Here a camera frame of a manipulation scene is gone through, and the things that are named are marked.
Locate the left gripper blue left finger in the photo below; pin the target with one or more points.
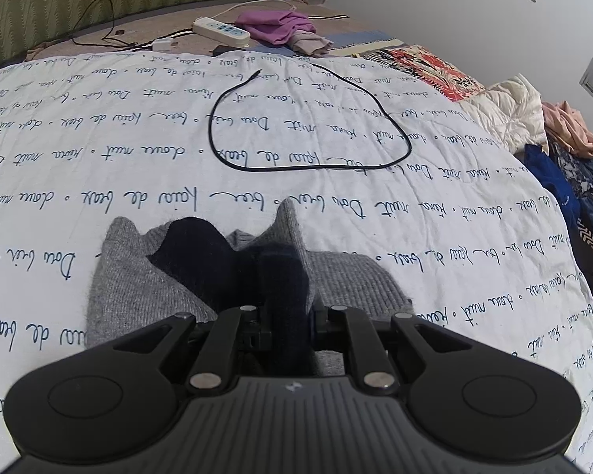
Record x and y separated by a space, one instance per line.
213 368

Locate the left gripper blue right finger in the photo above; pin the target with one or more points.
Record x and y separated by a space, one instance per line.
350 332

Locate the grey sweater with navy sleeves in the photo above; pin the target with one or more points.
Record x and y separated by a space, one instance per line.
188 265

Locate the pile of mixed clothes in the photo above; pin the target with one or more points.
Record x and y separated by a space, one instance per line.
552 140

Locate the white quilt with blue script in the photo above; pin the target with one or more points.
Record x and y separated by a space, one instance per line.
375 162

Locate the white power strip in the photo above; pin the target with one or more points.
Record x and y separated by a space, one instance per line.
220 32

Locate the purple garment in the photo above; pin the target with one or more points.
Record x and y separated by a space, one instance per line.
285 28

